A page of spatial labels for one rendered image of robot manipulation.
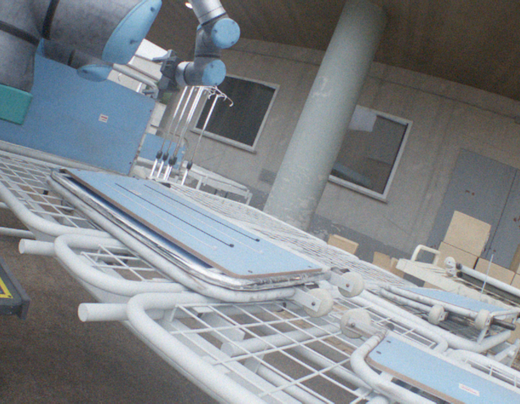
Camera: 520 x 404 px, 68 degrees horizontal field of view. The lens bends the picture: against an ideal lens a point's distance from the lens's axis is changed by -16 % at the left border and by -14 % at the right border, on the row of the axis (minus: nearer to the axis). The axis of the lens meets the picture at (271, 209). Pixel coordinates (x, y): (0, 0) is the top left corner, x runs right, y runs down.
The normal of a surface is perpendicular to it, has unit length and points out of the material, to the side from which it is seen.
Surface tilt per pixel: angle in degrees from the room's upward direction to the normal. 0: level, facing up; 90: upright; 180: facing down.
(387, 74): 90
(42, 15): 128
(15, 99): 90
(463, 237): 90
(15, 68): 70
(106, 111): 90
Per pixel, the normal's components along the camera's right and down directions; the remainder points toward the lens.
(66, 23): 0.08, 0.70
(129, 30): 0.33, 0.44
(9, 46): 0.85, 0.01
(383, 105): -0.51, -0.15
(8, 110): 0.75, 0.33
